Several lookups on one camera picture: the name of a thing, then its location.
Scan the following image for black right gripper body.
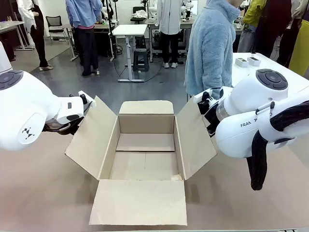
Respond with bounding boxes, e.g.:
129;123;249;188
197;100;219;137

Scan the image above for person in yellow-green garment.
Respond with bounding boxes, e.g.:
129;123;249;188
288;18;309;71

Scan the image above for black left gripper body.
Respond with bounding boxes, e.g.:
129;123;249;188
42;116;84;136

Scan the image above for brown cardboard box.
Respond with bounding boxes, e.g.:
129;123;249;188
64;95;217;227

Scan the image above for large white table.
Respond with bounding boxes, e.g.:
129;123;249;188
231;52;309;97

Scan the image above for person white shirt black dress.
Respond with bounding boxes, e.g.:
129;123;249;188
16;0;53;72

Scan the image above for black plastic stool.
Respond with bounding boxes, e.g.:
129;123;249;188
132;48;149;72

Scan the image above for person in blue fleece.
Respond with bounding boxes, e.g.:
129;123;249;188
183;0;239;100

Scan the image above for person blue shirt dark trousers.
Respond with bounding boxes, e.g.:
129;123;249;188
65;0;104;77

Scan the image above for person in yellow jacket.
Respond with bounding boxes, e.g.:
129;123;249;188
238;0;268;54

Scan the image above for grey side table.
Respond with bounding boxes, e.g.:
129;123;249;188
0;20;35;52

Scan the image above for black mesh office chair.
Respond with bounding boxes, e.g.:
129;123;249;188
45;15;68;46

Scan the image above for person in dark clothes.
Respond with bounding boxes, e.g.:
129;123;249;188
255;0;302;69

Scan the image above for white height-adjustable desk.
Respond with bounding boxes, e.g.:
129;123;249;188
112;24;148;83

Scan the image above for person in white coat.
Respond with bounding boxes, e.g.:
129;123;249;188
155;0;187;69

